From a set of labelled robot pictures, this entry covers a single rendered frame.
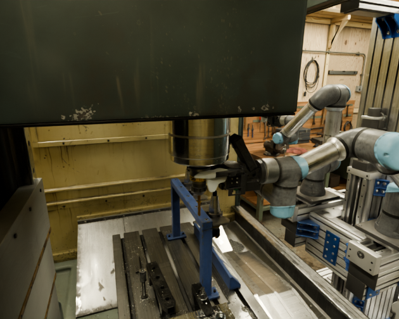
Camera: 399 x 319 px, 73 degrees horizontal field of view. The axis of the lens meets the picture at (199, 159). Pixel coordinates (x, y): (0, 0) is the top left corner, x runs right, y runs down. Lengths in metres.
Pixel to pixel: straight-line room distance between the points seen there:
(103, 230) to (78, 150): 0.50
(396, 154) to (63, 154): 1.56
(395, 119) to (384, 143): 0.60
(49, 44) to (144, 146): 1.25
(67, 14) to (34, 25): 0.05
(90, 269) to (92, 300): 0.17
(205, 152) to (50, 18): 0.38
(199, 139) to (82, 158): 1.18
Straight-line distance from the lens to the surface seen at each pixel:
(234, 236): 1.98
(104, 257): 1.70
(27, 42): 0.54
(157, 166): 1.76
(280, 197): 0.86
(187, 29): 0.56
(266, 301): 1.38
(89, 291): 1.62
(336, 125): 1.81
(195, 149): 0.63
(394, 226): 1.48
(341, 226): 1.68
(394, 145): 1.03
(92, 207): 1.82
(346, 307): 1.40
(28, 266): 0.77
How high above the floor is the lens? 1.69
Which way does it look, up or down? 16 degrees down
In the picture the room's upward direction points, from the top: straight up
